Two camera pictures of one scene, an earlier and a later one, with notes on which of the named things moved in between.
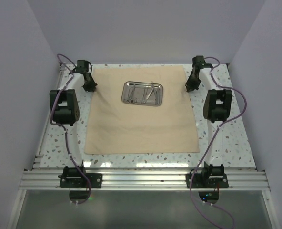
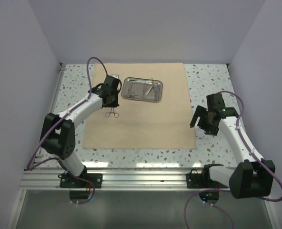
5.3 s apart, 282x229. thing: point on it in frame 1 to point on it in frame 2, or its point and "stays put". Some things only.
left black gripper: (92, 88) to (115, 103)
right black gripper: (189, 86) to (200, 111)
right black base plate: (213, 176) stays put
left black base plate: (72, 177) stays put
